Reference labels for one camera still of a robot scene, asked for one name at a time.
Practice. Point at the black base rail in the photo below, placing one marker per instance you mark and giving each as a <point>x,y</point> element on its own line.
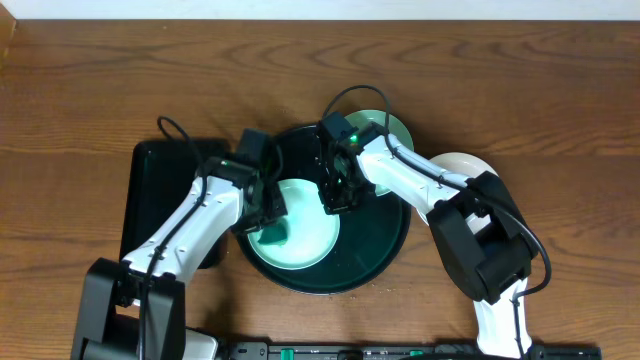
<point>264,351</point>

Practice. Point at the round black tray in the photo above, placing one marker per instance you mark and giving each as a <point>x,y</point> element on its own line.
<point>369,238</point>

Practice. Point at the mint green plate front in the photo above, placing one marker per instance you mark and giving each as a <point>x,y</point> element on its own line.
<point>311,232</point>

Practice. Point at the green scouring sponge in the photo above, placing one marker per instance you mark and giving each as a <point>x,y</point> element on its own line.
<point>274,235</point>

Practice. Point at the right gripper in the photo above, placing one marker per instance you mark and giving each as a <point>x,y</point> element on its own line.
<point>332,203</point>

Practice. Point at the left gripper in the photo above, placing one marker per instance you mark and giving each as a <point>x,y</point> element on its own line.
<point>268,209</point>

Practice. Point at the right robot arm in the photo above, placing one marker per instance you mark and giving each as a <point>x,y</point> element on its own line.
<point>485,245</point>

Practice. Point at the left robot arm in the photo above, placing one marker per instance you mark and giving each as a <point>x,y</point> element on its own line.
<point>135,308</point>

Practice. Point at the white plate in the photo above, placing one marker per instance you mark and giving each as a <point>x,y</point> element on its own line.
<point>469,165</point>

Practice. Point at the black rectangular tray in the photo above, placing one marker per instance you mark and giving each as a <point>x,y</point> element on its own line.
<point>162,172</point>

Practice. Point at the brown side panel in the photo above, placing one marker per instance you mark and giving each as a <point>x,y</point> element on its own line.
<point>7,28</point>

